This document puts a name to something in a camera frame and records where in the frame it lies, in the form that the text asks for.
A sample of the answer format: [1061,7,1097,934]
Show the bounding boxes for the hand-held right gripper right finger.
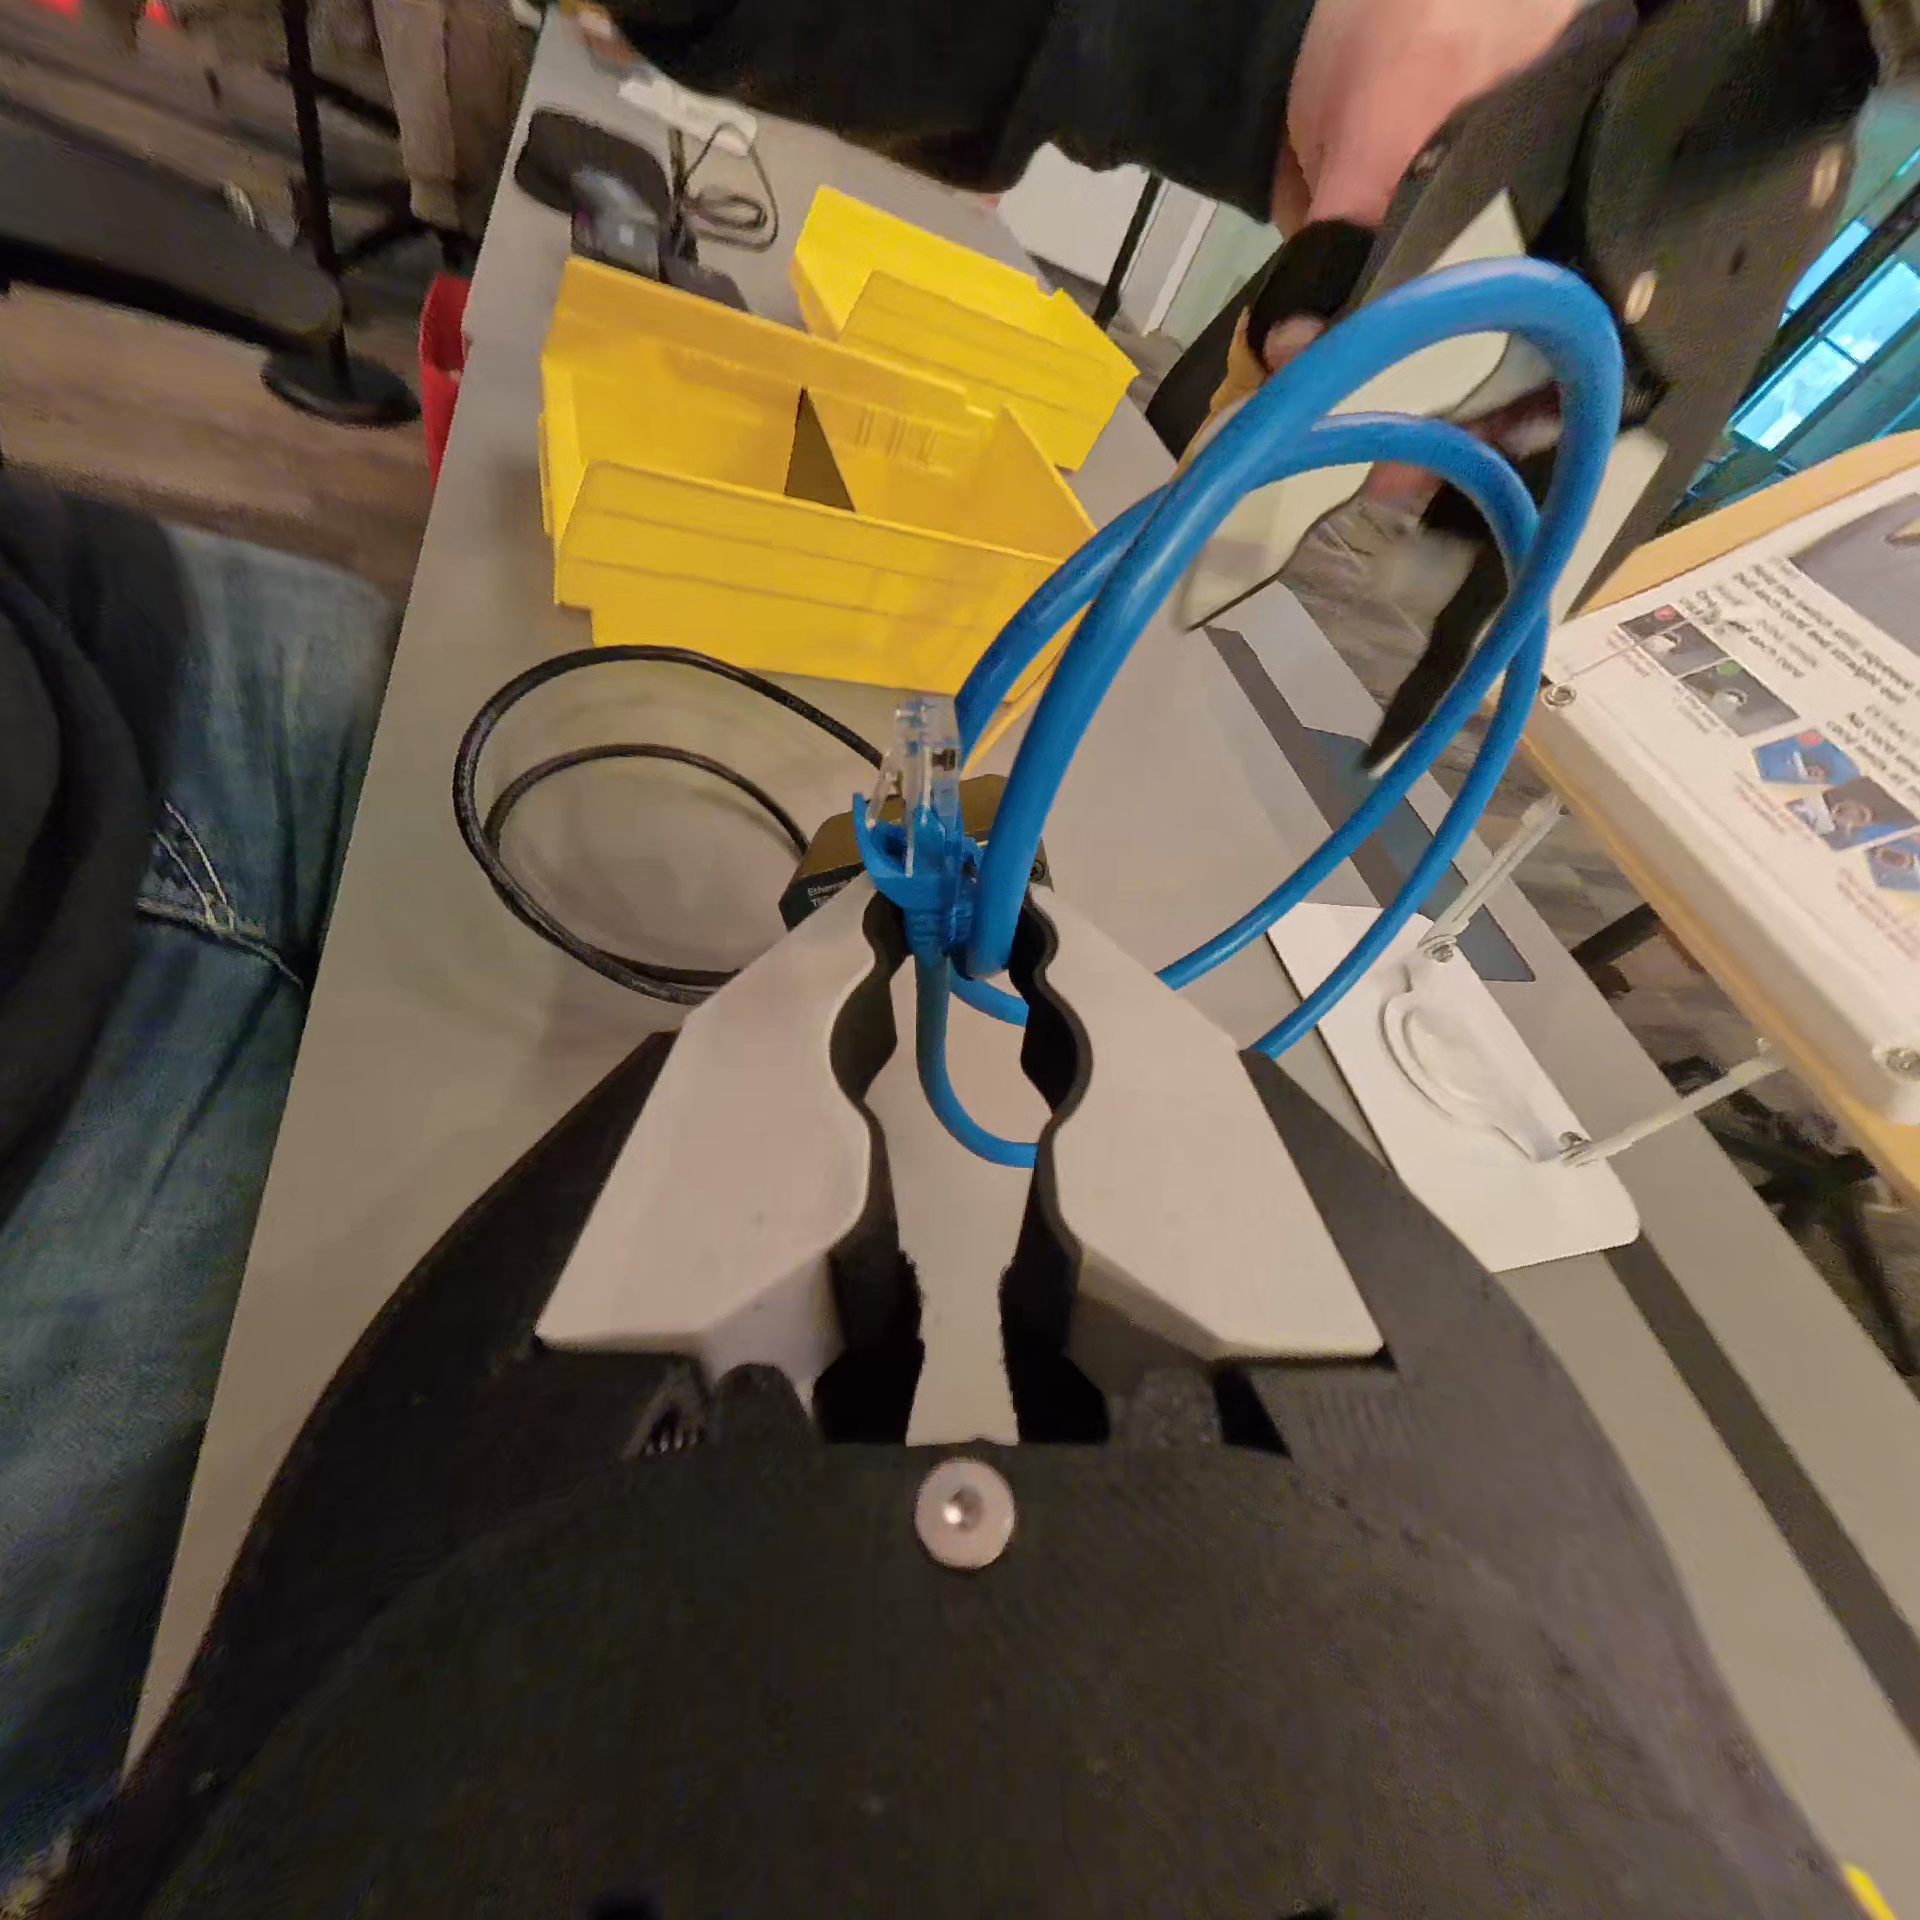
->
[1009,884,1386,1372]

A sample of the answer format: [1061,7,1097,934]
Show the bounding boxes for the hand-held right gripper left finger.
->
[535,876,909,1399]

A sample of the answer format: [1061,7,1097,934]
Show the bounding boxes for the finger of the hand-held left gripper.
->
[1184,338,1570,634]
[1356,488,1522,777]

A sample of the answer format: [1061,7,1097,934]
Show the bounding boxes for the black ethernet splitter box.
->
[781,771,1053,939]

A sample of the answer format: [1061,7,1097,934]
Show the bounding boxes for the blue ethernet cable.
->
[852,251,1631,1173]

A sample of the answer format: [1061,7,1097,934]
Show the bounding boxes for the small yellow bin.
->
[792,181,1142,473]

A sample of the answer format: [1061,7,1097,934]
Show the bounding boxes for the black ethernet cable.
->
[452,641,892,1008]

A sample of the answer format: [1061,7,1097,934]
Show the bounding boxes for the yellow bin with black divider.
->
[537,251,1097,694]

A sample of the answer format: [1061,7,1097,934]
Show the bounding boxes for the person's left hand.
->
[1275,0,1600,241]

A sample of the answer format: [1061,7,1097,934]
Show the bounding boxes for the white document stand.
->
[1265,795,1796,1272]

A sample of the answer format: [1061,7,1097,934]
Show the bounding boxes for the instruction sheet on board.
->
[1518,434,1920,1173]

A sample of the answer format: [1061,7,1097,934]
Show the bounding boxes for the person's legs in jeans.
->
[0,527,396,1870]

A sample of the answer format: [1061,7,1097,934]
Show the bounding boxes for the person's dark jacket torso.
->
[0,472,203,1202]

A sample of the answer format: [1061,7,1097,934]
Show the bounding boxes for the red bin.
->
[416,270,478,489]

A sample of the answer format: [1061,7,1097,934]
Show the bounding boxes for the black floor stand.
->
[263,0,425,429]

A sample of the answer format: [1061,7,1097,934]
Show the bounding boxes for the black electronic device with cable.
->
[515,110,751,309]

